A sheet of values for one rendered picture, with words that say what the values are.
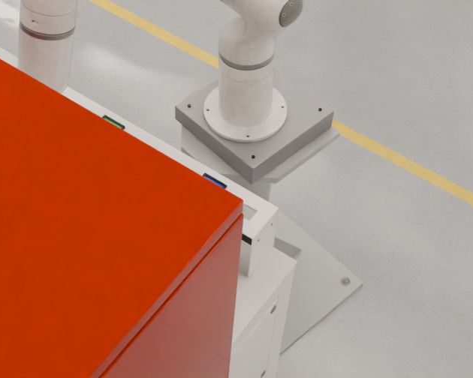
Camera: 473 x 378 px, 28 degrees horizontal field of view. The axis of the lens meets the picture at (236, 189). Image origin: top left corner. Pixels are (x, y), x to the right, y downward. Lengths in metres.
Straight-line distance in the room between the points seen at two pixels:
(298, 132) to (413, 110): 1.36
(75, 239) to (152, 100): 2.58
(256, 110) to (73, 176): 1.27
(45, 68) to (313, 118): 0.77
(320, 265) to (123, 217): 2.17
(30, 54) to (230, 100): 0.61
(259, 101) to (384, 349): 1.06
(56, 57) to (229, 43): 0.48
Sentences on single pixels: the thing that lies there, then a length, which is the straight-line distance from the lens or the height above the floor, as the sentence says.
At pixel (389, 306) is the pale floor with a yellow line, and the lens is 2.91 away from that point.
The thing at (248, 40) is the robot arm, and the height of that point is 1.17.
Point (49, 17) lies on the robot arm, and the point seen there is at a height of 1.44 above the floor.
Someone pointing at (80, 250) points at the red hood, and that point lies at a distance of 0.78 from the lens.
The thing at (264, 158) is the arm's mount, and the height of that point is 0.88.
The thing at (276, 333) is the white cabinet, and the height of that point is 0.57.
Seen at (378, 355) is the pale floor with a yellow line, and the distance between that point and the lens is 2.83.
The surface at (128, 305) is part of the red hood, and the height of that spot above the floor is 1.82.
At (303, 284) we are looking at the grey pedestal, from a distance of 2.89.
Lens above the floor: 2.46
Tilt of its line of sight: 53 degrees down
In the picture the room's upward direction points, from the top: 5 degrees clockwise
